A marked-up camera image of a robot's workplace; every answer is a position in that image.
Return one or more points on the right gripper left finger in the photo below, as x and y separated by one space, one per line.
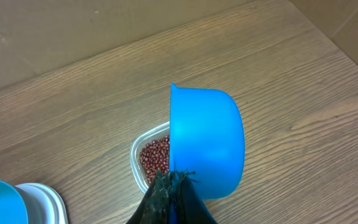
155 205

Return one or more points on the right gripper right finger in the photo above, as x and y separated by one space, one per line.
188 207

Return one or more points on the blue plastic measuring scoop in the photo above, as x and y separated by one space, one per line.
207 137

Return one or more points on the white digital kitchen scale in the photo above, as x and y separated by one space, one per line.
43 204

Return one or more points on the teal round bowl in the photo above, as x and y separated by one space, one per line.
12 206

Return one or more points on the red beans in container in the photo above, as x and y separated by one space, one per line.
154 157

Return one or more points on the clear plastic food container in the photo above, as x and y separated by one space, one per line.
139 143

